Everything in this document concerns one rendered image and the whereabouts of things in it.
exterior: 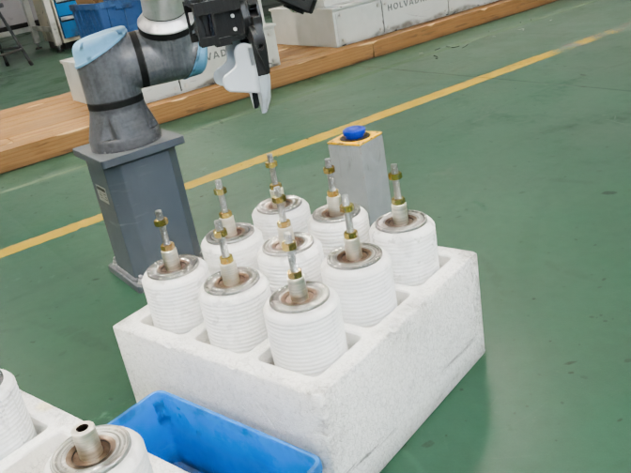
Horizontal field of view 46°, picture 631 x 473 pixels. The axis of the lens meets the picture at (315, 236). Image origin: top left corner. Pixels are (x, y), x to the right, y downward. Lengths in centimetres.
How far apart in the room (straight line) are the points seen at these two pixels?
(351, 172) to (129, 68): 53
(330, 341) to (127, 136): 80
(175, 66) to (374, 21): 230
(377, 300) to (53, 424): 43
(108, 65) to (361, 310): 81
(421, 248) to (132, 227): 74
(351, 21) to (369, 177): 245
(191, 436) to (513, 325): 56
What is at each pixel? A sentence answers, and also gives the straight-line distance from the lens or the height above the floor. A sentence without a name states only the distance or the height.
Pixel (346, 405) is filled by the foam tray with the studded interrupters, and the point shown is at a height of 14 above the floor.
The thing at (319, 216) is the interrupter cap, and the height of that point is 25.
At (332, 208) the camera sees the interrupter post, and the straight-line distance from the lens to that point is 112.
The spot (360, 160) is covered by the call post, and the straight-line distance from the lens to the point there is 125.
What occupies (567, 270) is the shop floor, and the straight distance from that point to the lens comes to 144.
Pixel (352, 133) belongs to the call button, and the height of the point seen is 33.
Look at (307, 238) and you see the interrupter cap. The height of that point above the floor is 25.
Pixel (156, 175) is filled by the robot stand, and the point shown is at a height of 24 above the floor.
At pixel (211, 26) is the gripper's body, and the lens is 93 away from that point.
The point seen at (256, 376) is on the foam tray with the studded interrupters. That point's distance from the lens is 91.
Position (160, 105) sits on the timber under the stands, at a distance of 311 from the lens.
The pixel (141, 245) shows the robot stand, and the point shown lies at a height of 10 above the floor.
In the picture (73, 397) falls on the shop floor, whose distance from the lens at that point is 134.
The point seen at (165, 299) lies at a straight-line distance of 104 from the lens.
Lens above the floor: 67
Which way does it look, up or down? 23 degrees down
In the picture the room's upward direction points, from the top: 10 degrees counter-clockwise
